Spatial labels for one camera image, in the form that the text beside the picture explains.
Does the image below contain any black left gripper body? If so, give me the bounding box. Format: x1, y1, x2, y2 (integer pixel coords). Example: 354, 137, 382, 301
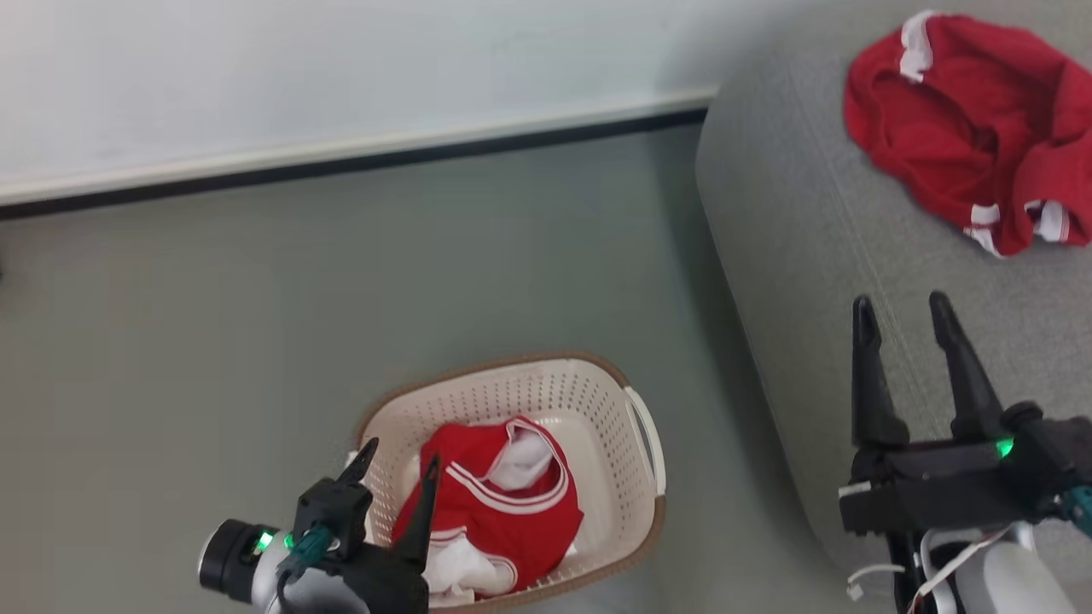
294, 478, 430, 614

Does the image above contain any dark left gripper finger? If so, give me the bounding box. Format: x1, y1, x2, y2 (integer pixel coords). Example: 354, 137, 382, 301
337, 437, 380, 489
392, 455, 442, 572

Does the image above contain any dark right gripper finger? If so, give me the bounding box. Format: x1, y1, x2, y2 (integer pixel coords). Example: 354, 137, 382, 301
928, 291, 1007, 442
851, 295, 910, 450

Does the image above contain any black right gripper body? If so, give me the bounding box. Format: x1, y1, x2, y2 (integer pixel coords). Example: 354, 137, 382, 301
839, 433, 1039, 536

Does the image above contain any red garment with white cuffs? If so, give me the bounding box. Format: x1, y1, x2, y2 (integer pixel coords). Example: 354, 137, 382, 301
843, 10, 1092, 258

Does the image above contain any grey fabric sofa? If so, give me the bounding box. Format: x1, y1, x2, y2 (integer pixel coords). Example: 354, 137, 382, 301
694, 0, 1092, 589

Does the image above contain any red white striped jersey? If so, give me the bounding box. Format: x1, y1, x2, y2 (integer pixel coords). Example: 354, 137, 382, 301
391, 415, 586, 598

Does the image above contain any cream perforated laundry basket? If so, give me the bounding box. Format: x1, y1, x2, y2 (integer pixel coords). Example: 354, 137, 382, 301
346, 350, 668, 613

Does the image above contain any white and black baseboard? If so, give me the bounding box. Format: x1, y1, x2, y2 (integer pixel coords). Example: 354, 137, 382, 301
0, 84, 719, 221

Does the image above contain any thin white cable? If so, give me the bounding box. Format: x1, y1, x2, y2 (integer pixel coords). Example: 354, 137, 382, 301
846, 563, 907, 603

